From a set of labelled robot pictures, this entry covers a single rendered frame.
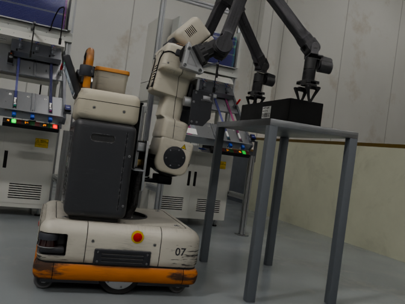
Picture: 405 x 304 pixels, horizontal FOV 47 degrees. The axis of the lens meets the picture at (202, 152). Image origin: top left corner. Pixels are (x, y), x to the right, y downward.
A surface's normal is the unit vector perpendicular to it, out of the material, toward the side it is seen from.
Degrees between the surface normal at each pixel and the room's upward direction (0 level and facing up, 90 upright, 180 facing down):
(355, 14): 90
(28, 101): 47
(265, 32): 90
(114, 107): 90
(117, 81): 92
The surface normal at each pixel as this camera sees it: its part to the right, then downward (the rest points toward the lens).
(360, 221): -0.91, -0.12
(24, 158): 0.42, 0.06
